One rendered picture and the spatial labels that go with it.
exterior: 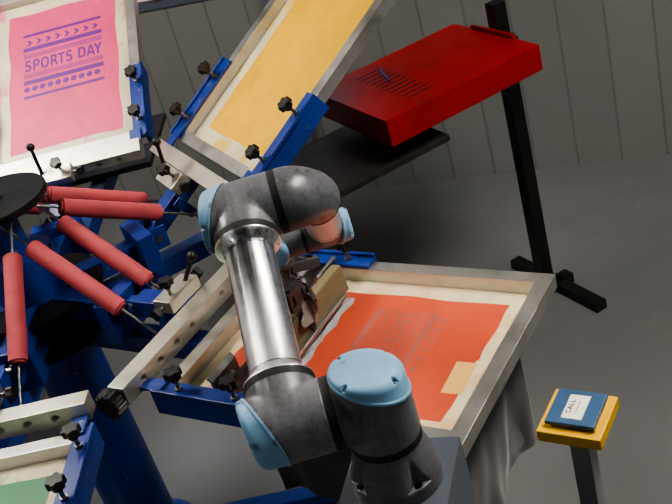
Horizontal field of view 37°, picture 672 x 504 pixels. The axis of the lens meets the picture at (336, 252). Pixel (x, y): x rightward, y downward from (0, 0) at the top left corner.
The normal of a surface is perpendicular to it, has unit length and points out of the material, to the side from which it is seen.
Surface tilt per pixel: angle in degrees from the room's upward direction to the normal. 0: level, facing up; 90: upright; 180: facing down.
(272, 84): 32
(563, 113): 90
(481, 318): 0
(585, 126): 90
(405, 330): 0
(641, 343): 0
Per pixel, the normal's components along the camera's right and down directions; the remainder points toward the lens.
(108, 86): -0.20, -0.43
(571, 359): -0.26, -0.83
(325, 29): -0.65, -0.47
